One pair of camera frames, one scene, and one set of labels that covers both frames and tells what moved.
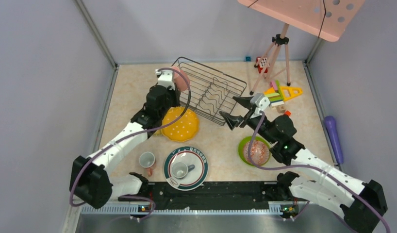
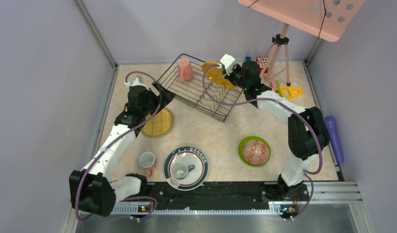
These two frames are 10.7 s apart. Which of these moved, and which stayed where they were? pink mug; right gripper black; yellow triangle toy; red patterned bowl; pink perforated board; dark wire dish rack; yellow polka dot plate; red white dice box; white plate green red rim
Moved: right gripper black; yellow polka dot plate; pink mug
Stayed: pink perforated board; white plate green red rim; dark wire dish rack; yellow triangle toy; red white dice box; red patterned bowl
